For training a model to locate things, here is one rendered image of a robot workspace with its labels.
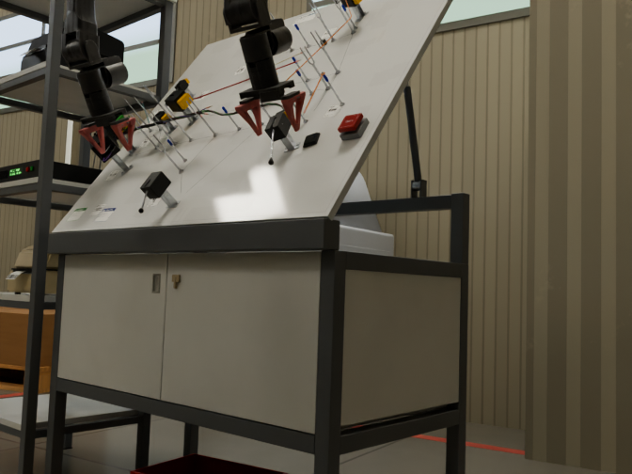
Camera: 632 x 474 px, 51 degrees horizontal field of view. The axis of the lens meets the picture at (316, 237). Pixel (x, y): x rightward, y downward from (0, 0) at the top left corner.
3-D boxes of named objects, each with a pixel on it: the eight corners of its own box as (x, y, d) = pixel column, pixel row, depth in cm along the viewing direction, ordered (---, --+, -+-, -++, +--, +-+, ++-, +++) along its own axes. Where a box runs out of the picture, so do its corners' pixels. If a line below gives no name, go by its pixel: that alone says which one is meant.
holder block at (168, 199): (150, 229, 183) (126, 204, 177) (174, 197, 189) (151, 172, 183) (160, 229, 180) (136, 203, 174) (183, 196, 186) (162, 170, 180)
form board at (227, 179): (55, 235, 221) (51, 232, 220) (209, 48, 273) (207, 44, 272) (331, 221, 144) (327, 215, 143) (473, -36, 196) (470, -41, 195)
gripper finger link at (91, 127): (106, 150, 174) (94, 115, 171) (125, 148, 171) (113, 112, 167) (87, 158, 169) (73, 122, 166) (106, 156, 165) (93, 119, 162)
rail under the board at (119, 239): (323, 248, 141) (323, 217, 142) (46, 253, 218) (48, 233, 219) (339, 250, 145) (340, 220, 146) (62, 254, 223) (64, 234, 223)
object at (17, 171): (39, 177, 228) (41, 158, 229) (-7, 185, 251) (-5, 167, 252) (124, 190, 253) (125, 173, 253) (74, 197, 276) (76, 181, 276)
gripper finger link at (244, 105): (260, 131, 148) (248, 89, 145) (287, 128, 144) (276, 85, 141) (243, 140, 143) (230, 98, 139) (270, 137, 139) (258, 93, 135)
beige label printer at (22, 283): (37, 295, 227) (40, 238, 229) (5, 293, 240) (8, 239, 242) (113, 296, 251) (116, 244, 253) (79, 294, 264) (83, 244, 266)
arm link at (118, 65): (59, 47, 160) (83, 40, 155) (95, 38, 169) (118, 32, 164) (77, 96, 164) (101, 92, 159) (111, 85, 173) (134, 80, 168)
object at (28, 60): (51, 65, 234) (55, 11, 235) (18, 77, 248) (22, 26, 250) (125, 87, 257) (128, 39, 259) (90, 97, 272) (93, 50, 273)
